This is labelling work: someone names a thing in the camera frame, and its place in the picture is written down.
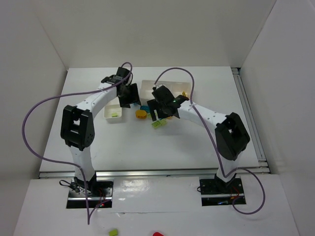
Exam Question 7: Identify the teal lego brick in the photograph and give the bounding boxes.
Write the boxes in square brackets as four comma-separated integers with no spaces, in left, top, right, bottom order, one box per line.
[140,106,150,112]

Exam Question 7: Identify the orange oval lego piece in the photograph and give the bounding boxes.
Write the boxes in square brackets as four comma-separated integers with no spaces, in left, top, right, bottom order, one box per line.
[135,110,147,119]

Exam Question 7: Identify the large white three-compartment tray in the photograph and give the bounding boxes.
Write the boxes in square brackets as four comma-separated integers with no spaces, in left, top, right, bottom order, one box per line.
[140,80,192,106]

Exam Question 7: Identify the small white divided tray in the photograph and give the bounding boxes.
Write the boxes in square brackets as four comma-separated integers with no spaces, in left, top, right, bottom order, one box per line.
[104,98,124,124]

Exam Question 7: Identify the light green small brick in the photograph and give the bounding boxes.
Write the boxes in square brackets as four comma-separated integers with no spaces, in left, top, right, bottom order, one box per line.
[159,119,167,126]

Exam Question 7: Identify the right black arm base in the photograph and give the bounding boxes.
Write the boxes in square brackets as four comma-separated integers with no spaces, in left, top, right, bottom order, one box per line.
[197,178,246,207]

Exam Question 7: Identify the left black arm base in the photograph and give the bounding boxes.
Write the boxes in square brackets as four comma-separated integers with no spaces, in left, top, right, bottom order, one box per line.
[59,180,114,209]

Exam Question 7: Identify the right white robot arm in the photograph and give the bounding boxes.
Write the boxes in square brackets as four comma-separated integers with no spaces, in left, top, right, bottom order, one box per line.
[147,85,250,188]

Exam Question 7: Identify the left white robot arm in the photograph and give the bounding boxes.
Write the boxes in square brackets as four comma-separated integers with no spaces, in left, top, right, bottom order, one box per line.
[61,66,140,193]

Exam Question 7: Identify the red object at bottom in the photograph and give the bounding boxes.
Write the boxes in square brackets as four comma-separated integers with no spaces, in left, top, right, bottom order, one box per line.
[153,232,164,236]

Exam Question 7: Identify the green lego on foreground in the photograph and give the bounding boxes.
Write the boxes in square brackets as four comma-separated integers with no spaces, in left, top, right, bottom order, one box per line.
[108,229,119,236]

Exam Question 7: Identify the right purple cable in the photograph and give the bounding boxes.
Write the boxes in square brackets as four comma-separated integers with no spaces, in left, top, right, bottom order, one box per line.
[154,67,266,215]

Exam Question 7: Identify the purple cable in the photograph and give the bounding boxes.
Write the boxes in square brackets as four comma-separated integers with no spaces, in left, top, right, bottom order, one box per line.
[154,67,266,215]
[21,61,133,225]

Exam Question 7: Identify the aluminium rail front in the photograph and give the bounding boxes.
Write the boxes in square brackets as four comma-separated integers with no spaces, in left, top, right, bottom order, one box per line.
[38,167,271,182]

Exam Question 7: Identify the aluminium rail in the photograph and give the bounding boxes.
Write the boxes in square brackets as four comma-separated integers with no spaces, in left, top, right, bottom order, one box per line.
[231,67,271,174]
[38,167,271,182]

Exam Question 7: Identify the aluminium rail right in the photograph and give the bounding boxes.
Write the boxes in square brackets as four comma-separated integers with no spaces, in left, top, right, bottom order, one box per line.
[231,67,271,174]

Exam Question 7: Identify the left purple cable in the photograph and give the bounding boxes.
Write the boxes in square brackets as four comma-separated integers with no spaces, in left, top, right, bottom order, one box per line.
[21,61,133,225]

